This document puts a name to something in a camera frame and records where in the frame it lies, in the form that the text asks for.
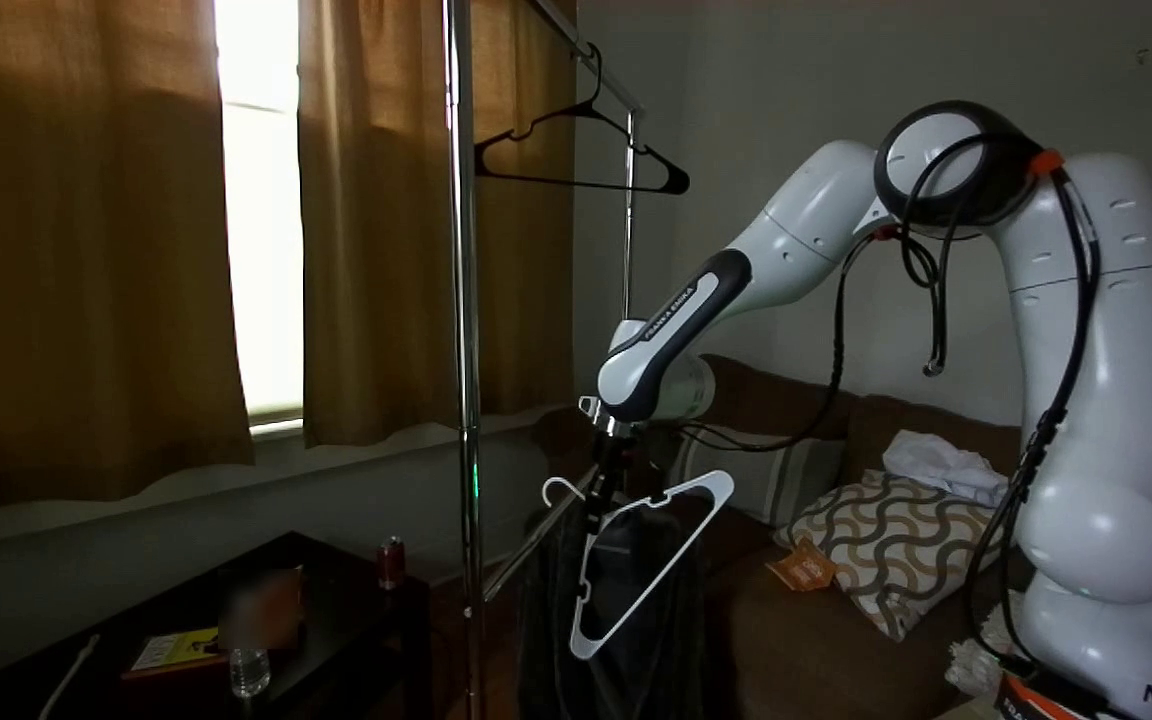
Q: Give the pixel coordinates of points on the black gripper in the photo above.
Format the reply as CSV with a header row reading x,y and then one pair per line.
x,y
619,462

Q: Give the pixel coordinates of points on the white plastic coat hanger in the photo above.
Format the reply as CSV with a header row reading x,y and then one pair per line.
x,y
718,485

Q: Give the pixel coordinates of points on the black plastic coat hanger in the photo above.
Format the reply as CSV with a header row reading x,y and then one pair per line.
x,y
679,179

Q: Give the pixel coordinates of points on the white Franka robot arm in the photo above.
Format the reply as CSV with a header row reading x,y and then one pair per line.
x,y
1110,401

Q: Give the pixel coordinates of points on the black hanging garment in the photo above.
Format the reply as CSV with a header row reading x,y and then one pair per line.
x,y
679,642

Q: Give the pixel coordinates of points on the grey striped pillow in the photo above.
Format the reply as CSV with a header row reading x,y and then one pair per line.
x,y
788,483

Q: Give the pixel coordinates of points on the small orange packet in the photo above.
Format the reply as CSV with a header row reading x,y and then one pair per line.
x,y
802,569

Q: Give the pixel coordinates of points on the brown fabric sofa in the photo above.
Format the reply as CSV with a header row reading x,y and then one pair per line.
x,y
802,642

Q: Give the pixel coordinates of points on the red drink can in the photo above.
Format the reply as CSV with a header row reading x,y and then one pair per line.
x,y
395,567

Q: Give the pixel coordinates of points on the wavy patterned pillow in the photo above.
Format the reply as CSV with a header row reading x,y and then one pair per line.
x,y
891,547

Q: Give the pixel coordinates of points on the metal garment rack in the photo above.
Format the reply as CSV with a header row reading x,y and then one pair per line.
x,y
466,264

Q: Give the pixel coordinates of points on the black low table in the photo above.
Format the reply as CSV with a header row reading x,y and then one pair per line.
x,y
336,642

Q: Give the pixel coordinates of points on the white crumpled cloth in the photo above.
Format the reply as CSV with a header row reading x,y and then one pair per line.
x,y
940,467

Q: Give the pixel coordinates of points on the narrow mustard curtain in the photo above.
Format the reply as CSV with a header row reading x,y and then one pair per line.
x,y
378,264

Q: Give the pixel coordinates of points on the orange snack bag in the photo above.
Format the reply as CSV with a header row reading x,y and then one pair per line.
x,y
283,607

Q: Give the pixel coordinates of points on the small white crumpled paper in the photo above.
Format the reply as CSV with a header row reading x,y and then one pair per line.
x,y
973,665

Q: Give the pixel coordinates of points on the clear plastic bottle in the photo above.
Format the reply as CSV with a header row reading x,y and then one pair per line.
x,y
250,663

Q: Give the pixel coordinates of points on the flat paper packet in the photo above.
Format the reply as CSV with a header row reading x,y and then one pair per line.
x,y
176,655

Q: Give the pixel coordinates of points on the bright window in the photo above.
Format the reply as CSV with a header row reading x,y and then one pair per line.
x,y
260,200

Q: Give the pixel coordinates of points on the wide mustard curtain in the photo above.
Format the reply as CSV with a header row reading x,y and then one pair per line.
x,y
70,264

